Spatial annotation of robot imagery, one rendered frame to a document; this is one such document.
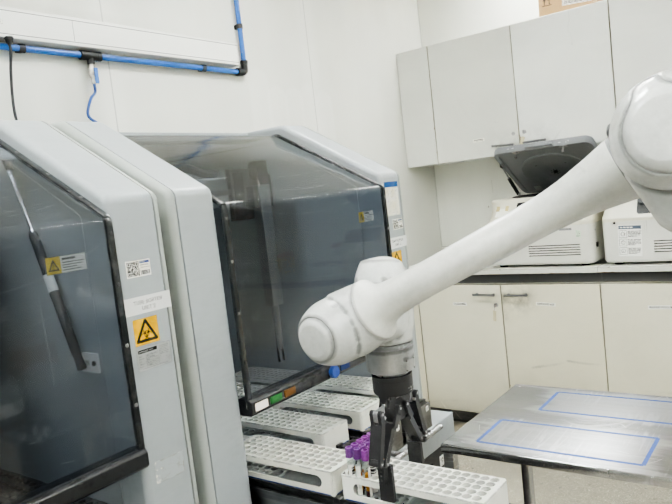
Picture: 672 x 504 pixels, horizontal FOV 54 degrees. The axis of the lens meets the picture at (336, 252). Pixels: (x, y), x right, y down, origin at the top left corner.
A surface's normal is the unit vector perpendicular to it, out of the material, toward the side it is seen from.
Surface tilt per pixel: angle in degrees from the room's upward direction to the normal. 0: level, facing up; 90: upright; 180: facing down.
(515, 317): 90
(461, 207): 90
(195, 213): 90
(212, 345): 90
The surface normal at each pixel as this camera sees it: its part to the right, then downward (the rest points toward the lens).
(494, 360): -0.60, 0.14
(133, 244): 0.79, -0.04
